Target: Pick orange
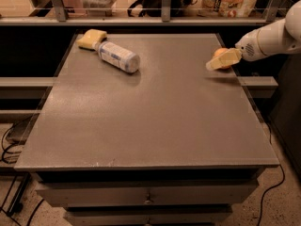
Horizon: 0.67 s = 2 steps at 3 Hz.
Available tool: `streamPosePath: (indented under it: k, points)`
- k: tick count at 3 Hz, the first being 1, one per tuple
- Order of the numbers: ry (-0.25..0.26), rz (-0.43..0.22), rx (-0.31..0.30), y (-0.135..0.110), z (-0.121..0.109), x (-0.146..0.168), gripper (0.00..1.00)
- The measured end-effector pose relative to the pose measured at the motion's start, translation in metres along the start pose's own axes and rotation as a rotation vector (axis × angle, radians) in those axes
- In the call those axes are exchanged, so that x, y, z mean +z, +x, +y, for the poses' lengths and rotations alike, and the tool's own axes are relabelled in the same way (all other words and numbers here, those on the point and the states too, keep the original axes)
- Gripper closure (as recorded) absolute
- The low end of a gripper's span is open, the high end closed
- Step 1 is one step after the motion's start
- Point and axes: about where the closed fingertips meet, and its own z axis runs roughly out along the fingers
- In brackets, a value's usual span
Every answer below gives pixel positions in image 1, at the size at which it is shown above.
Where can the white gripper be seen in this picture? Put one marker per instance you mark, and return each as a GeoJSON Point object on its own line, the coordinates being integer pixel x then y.
{"type": "Point", "coordinates": [248, 48]}

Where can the orange fruit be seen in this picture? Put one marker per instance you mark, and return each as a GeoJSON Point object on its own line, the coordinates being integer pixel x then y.
{"type": "Point", "coordinates": [221, 60]}

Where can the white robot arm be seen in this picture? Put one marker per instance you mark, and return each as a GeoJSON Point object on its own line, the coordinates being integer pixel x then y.
{"type": "Point", "coordinates": [280, 37]}

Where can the grey metal railing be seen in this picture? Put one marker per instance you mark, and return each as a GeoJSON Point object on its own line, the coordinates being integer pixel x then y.
{"type": "Point", "coordinates": [72, 13]}

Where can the dark bag behind railing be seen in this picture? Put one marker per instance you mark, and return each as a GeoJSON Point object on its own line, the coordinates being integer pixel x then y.
{"type": "Point", "coordinates": [155, 8]}

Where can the grey drawer cabinet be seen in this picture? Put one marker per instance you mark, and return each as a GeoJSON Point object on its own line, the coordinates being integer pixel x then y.
{"type": "Point", "coordinates": [170, 145]}

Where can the white plastic bottle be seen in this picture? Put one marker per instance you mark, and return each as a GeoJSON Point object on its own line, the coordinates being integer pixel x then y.
{"type": "Point", "coordinates": [117, 56]}

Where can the yellow sponge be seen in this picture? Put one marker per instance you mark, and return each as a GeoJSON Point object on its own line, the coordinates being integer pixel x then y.
{"type": "Point", "coordinates": [91, 38]}

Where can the clear plastic container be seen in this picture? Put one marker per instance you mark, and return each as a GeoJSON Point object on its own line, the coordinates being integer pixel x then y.
{"type": "Point", "coordinates": [98, 7]}

